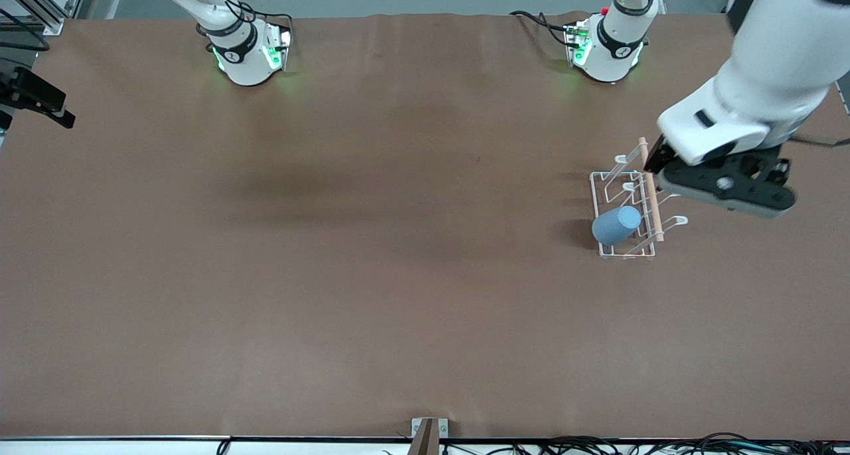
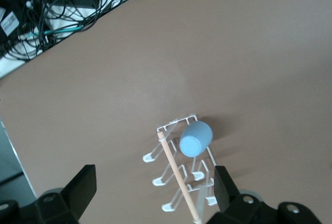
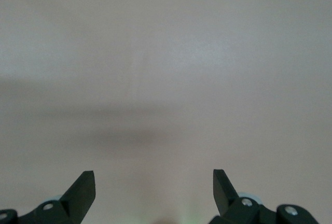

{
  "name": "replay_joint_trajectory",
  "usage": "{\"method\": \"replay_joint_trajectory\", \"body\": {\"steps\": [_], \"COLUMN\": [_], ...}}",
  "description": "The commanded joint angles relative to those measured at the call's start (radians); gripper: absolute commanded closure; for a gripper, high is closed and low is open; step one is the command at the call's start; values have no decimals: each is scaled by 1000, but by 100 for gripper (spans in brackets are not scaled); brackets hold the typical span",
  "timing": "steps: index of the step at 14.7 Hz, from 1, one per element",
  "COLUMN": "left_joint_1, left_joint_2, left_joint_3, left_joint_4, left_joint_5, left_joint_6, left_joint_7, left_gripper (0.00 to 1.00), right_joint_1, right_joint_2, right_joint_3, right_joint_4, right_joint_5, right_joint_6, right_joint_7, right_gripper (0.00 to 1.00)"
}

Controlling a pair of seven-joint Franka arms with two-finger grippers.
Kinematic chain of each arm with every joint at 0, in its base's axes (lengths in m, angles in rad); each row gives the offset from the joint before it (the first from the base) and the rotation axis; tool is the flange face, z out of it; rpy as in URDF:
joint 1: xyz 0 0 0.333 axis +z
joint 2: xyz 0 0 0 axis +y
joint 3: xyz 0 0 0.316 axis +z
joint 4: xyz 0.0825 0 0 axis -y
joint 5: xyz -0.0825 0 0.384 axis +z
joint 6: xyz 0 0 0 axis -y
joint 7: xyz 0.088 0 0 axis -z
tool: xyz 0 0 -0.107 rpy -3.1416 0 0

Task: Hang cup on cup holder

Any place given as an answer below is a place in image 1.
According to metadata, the blue plastic cup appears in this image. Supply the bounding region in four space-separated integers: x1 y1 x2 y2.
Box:
591 205 643 247

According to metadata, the paper table cover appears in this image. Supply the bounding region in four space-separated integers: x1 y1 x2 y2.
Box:
0 12 850 440

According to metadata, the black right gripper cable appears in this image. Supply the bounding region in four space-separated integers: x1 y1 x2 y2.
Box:
0 6 51 53

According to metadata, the white wire cup rack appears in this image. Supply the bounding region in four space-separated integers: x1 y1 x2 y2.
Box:
590 137 689 261

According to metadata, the aluminium frame post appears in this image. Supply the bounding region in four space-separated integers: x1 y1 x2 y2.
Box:
0 0 91 37

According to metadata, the black left arm base cable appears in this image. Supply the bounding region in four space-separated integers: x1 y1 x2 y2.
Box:
509 9 580 48

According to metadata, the black arm base cable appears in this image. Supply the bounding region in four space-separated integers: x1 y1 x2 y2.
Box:
509 9 580 48
226 0 295 35

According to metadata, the black right arm base cable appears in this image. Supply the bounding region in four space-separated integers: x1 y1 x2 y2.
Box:
226 0 295 35

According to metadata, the black cable bundle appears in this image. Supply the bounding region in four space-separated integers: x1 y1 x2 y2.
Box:
382 432 850 455

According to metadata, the metal bracket with wooden post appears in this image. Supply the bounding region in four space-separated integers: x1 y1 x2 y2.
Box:
406 417 450 455

